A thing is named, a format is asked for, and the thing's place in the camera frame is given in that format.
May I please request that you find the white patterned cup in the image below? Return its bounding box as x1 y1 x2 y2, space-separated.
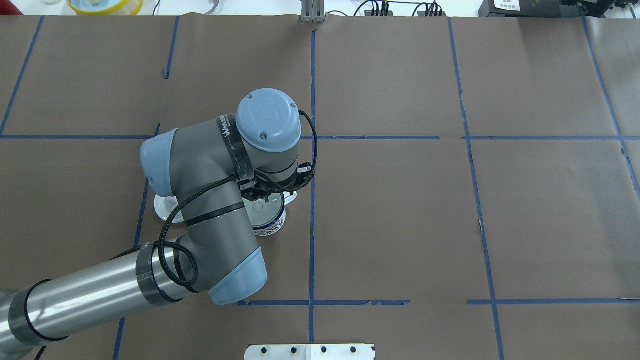
243 193 286 237

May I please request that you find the yellow tape roll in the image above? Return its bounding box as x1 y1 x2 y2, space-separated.
66 0 144 16

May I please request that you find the black computer box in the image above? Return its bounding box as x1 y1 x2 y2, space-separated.
478 0 584 19

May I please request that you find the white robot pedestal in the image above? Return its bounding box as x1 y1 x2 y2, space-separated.
244 343 377 360

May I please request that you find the aluminium frame post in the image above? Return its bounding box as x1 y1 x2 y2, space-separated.
300 0 326 23

